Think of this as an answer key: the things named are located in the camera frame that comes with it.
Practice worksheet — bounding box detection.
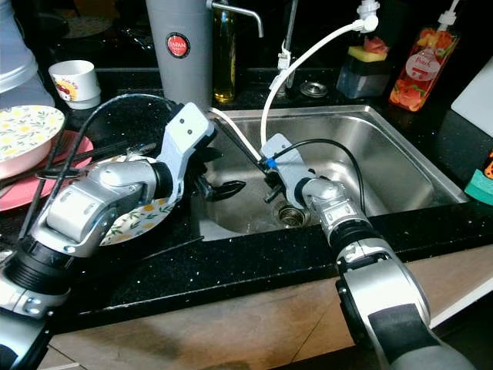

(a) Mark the olive oil glass bottle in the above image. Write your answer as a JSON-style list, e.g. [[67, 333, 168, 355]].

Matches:
[[212, 0, 238, 105]]

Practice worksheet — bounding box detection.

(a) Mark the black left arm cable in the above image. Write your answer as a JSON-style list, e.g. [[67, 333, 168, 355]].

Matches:
[[39, 92, 186, 263]]

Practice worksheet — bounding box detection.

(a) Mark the round chrome sink cap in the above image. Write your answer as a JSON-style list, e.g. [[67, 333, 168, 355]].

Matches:
[[300, 81, 329, 98]]

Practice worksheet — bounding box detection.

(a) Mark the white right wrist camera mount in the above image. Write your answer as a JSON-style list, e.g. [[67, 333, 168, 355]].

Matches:
[[260, 133, 315, 193]]

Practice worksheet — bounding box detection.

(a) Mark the stainless steel sink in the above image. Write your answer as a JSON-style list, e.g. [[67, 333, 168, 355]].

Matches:
[[193, 104, 469, 241]]

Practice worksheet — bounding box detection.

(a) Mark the white lemon print plate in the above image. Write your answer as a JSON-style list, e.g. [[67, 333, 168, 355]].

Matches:
[[100, 154, 178, 246]]

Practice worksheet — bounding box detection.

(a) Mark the white printed cup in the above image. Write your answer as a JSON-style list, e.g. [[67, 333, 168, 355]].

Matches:
[[49, 60, 102, 110]]

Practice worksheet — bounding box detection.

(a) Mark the yellow sponge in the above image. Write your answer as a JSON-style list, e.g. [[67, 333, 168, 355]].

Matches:
[[348, 45, 391, 62]]

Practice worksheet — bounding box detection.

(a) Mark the steel sink drain strainer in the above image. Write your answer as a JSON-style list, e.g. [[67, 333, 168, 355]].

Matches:
[[277, 204, 313, 228]]

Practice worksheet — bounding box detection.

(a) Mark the orange dish soap pump bottle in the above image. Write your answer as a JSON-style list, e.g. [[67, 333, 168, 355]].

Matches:
[[388, 0, 463, 113]]

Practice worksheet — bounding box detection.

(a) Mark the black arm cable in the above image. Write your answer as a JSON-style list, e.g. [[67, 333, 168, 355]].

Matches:
[[39, 92, 186, 263], [266, 137, 367, 213]]

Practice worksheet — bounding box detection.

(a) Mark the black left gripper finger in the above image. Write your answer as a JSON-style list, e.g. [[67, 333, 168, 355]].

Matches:
[[206, 180, 247, 203]]

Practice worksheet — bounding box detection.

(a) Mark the white flexible hose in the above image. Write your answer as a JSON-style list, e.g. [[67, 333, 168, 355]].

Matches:
[[212, 0, 382, 167]]

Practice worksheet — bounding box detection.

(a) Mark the black sponge holder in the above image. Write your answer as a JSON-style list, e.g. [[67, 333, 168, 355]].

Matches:
[[336, 35, 392, 99]]

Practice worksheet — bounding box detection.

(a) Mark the chrome sink faucet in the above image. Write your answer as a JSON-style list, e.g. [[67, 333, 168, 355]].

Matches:
[[280, 0, 301, 92]]

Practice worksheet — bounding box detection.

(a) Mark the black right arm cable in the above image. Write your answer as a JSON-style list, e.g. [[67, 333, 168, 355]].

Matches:
[[266, 137, 367, 213]]

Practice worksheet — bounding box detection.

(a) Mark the floral pink bowl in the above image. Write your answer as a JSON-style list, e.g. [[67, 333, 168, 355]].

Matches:
[[0, 105, 66, 180]]

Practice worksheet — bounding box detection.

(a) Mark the pink plate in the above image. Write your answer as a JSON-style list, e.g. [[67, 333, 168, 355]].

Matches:
[[0, 131, 93, 213]]

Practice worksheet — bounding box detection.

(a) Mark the white cutting board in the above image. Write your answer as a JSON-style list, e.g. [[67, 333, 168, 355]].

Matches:
[[451, 77, 493, 138]]

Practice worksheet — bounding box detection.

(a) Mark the green sponge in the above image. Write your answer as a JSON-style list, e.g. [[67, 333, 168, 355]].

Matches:
[[464, 170, 493, 206]]

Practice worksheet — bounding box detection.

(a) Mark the grey water filter canister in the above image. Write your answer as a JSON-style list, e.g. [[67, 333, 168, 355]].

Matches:
[[146, 0, 264, 116]]

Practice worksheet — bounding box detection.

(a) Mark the beige cabinet door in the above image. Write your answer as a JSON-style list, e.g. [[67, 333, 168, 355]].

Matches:
[[46, 277, 347, 370], [408, 247, 493, 325]]

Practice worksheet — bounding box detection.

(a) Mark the white tiered food container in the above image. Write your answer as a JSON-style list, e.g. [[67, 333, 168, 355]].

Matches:
[[0, 0, 47, 109]]

